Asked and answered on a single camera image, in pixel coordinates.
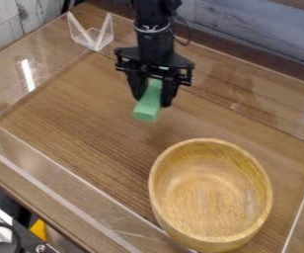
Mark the clear acrylic corner bracket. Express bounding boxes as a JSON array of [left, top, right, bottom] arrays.
[[66, 13, 114, 51]]

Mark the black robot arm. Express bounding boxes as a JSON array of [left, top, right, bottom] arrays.
[[114, 0, 194, 108]]

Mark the black cable at corner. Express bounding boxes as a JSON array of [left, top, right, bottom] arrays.
[[0, 220, 25, 253]]

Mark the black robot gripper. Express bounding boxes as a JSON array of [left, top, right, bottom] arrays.
[[114, 29, 194, 108]]

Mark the yellow and black device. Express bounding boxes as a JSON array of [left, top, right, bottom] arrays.
[[0, 184, 88, 253]]

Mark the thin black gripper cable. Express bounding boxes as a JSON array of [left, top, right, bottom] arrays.
[[170, 13, 194, 47]]

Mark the brown wooden bowl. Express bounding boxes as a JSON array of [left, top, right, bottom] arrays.
[[149, 138, 273, 253]]

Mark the green rectangular block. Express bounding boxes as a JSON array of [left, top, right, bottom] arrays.
[[133, 74, 162, 122]]

